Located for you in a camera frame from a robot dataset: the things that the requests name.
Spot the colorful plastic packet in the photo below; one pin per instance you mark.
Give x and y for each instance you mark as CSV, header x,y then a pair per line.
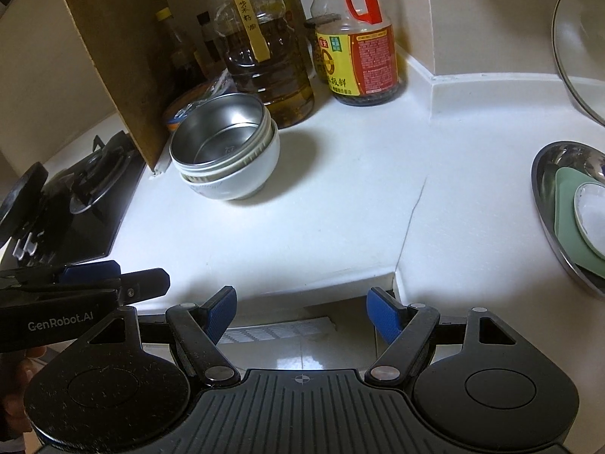
x,y
189,104

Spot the black burner grate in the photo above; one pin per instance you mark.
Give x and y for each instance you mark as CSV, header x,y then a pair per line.
x,y
101,175

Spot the stainless steel bowl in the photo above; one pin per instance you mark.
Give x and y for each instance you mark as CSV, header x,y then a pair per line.
x,y
212,127

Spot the green square plate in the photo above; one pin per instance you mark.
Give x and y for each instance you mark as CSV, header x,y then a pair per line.
x,y
565,227

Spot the yellow cap sauce bottle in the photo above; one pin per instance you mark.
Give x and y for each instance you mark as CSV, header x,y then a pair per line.
x,y
172,47

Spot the amber condiment bottle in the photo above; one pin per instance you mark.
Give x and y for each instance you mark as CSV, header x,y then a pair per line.
x,y
208,42

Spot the black glass gas stove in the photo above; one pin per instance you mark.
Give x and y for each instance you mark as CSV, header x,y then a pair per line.
x,y
94,236

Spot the large stainless steel plate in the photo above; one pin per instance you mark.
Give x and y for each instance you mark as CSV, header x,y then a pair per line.
x,y
548,170

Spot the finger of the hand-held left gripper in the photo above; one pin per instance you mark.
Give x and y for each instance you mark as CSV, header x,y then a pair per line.
x,y
146,283
90,270

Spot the black round disc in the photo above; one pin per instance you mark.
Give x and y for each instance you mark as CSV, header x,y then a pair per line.
x,y
21,203

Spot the brown cardboard panel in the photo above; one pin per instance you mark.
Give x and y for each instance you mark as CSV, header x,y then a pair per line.
x,y
108,56

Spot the small floral white plate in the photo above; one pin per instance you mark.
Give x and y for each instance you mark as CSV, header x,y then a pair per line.
x,y
593,217

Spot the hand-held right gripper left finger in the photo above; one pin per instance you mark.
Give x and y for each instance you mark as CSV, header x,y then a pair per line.
x,y
222,312

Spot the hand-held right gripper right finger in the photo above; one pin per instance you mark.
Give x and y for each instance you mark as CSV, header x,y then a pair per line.
x,y
385,314

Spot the large clear cooking oil bottle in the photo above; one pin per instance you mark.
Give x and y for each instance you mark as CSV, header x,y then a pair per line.
x,y
264,80

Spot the white ceramic bowl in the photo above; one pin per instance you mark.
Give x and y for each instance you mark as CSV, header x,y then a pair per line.
x,y
250,170

